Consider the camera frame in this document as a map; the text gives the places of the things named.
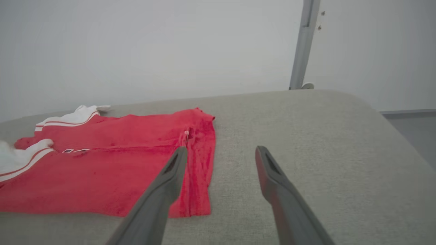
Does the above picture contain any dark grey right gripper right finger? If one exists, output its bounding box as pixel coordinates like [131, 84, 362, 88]
[255, 146, 336, 245]

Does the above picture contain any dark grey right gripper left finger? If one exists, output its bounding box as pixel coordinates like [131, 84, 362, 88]
[106, 146, 188, 245]

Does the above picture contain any red and white shirt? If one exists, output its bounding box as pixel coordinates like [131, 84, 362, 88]
[0, 104, 217, 218]

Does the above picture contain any grey skirting board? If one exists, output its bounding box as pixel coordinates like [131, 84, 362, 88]
[379, 109, 436, 119]

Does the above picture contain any grey metal post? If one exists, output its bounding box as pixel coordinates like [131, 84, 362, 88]
[290, 0, 321, 90]

